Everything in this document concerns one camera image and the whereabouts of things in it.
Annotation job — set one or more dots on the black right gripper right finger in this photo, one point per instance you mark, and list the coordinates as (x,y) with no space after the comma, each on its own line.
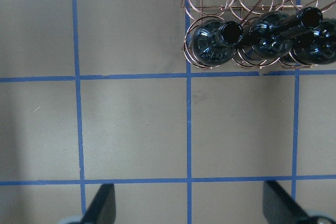
(280,208)

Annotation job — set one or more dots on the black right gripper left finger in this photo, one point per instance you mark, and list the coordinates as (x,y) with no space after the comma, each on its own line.
(103,207)

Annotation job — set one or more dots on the dark wine bottle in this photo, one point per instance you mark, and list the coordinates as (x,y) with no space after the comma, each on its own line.
(271,35)

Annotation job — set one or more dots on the dark bottle in basket rear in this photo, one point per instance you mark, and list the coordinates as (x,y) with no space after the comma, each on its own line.
(316,47)

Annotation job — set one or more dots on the dark bottle in basket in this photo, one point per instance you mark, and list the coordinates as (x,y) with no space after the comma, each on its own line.
(316,47)
(214,41)

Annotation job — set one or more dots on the dark bottle in basket front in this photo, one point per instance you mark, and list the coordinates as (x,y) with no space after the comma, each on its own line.
(214,41)

